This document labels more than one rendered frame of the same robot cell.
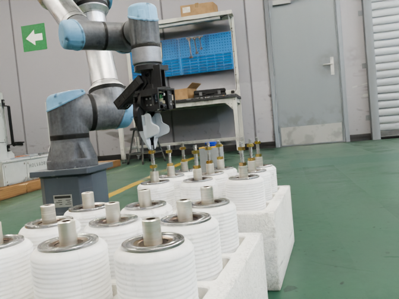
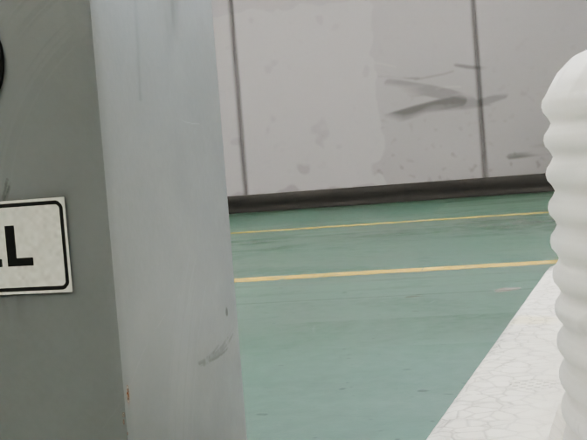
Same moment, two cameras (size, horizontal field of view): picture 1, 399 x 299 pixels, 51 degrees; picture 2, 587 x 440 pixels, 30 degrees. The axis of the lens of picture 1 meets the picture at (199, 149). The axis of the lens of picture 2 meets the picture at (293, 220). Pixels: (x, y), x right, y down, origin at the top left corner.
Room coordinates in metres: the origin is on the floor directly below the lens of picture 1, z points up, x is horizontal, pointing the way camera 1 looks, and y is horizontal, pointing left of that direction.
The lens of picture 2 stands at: (1.41, 0.23, 0.24)
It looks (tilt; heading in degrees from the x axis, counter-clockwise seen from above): 3 degrees down; 270
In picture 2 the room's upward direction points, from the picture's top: 4 degrees counter-clockwise
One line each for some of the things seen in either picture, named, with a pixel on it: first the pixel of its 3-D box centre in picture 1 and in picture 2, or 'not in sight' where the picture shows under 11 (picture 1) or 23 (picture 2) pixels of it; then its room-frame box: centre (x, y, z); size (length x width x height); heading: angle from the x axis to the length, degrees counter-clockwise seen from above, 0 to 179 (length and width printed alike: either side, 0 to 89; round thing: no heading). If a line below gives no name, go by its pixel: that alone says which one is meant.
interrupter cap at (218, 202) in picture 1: (208, 203); not in sight; (0.72, -0.01, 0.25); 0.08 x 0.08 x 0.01
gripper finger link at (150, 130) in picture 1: (151, 131); not in sight; (1.07, 0.12, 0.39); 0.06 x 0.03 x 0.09; 57
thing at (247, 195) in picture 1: (247, 214); not in sight; (1.02, -0.10, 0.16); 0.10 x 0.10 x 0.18
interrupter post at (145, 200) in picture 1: (145, 198); not in sight; (0.76, 0.11, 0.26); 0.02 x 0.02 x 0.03
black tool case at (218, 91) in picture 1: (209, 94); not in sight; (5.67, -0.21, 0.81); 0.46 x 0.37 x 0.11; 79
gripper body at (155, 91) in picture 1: (152, 89); not in sight; (1.08, 0.10, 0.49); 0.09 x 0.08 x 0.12; 57
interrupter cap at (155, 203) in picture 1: (145, 205); not in sight; (0.76, 0.11, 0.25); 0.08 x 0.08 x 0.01
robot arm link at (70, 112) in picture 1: (69, 112); not in sight; (1.29, 0.38, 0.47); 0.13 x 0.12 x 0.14; 121
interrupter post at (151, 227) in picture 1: (152, 232); not in sight; (0.50, 0.07, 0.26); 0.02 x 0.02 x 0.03
